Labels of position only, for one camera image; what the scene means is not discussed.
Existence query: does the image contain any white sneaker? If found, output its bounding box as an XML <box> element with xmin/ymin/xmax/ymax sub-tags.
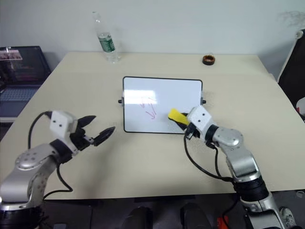
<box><xmin>279</xmin><ymin>207</ymin><xmax>298</xmax><ymax>227</ymax></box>

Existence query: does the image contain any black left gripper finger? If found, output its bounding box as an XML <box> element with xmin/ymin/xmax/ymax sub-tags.
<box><xmin>94</xmin><ymin>126</ymin><xmax>116</xmax><ymax>147</ymax></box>
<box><xmin>78</xmin><ymin>115</ymin><xmax>97</xmax><ymax>128</ymax></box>

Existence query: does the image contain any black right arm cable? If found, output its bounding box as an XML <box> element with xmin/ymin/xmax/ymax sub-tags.
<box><xmin>183</xmin><ymin>130</ymin><xmax>236</xmax><ymax>185</ymax></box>

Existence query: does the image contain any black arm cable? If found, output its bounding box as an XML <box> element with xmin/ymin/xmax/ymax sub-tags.
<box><xmin>28</xmin><ymin>110</ymin><xmax>73</xmax><ymax>201</ymax></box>
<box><xmin>183</xmin><ymin>130</ymin><xmax>236</xmax><ymax>185</ymax></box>

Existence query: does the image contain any clear green-label plastic bottle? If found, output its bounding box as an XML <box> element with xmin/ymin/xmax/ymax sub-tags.
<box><xmin>91</xmin><ymin>10</ymin><xmax>122</xmax><ymax>64</ymax></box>

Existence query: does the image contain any black laptop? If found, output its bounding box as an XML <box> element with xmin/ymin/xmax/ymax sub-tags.
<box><xmin>0</xmin><ymin>45</ymin><xmax>52</xmax><ymax>104</ymax></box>

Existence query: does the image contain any brown and black ring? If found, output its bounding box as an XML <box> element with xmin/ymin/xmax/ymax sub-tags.
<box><xmin>202</xmin><ymin>54</ymin><xmax>216</xmax><ymax>65</ymax></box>

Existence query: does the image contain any dark rounded shape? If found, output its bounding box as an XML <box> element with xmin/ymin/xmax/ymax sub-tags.
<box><xmin>179</xmin><ymin>202</ymin><xmax>211</xmax><ymax>229</ymax></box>

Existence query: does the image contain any small black-framed whiteboard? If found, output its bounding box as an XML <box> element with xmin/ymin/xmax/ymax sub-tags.
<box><xmin>118</xmin><ymin>76</ymin><xmax>206</xmax><ymax>135</ymax></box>

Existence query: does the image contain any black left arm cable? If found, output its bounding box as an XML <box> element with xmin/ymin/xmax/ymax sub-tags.
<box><xmin>28</xmin><ymin>110</ymin><xmax>73</xmax><ymax>201</ymax></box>

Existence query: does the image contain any yellow whiteboard eraser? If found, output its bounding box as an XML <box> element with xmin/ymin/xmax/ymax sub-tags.
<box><xmin>167</xmin><ymin>108</ymin><xmax>188</xmax><ymax>125</ymax></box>

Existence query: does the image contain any black white-edged panel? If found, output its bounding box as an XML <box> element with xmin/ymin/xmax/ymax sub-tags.
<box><xmin>277</xmin><ymin>28</ymin><xmax>305</xmax><ymax>120</ymax></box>

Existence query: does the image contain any orange object under table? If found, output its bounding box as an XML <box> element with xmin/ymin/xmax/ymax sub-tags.
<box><xmin>217</xmin><ymin>210</ymin><xmax>226</xmax><ymax>229</ymax></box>

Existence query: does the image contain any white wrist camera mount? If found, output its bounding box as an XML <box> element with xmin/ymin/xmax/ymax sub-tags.
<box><xmin>49</xmin><ymin>110</ymin><xmax>79</xmax><ymax>152</ymax></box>
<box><xmin>186</xmin><ymin>105</ymin><xmax>213</xmax><ymax>139</ymax></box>

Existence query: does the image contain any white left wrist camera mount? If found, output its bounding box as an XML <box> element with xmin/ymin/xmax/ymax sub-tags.
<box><xmin>49</xmin><ymin>110</ymin><xmax>79</xmax><ymax>152</ymax></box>

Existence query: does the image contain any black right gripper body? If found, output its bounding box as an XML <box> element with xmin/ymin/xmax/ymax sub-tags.
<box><xmin>184</xmin><ymin>123</ymin><xmax>199</xmax><ymax>141</ymax></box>

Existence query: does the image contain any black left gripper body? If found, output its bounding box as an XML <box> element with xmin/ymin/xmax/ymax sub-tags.
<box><xmin>69</xmin><ymin>127</ymin><xmax>96</xmax><ymax>152</ymax></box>

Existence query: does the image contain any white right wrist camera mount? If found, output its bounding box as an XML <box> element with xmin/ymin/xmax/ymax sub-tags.
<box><xmin>186</xmin><ymin>105</ymin><xmax>213</xmax><ymax>139</ymax></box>

